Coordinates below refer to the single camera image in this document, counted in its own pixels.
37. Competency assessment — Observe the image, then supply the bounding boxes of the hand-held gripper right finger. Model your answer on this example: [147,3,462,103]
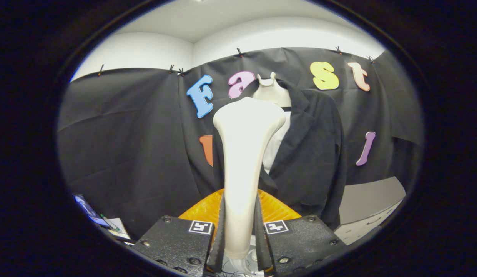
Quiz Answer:
[255,189,348,277]

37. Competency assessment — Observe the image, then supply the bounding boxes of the grey cabinet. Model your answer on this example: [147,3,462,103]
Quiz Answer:
[334,176,407,246]

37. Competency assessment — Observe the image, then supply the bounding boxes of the cream mannequin torso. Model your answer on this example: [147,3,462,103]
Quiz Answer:
[249,72,293,109]

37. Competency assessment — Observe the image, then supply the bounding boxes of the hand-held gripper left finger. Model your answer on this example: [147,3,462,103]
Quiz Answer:
[131,189,226,277]

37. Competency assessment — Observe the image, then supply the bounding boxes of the white shirt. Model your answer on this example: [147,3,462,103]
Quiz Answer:
[263,111,292,174]

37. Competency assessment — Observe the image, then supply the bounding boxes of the white garment steamer with hose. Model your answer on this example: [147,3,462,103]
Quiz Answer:
[213,96,287,275]

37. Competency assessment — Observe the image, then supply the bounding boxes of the black suit jacket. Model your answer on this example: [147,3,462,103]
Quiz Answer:
[211,79,347,231]

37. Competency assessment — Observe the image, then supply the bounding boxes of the black backdrop cloth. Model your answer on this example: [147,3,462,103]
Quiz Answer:
[57,47,425,241]

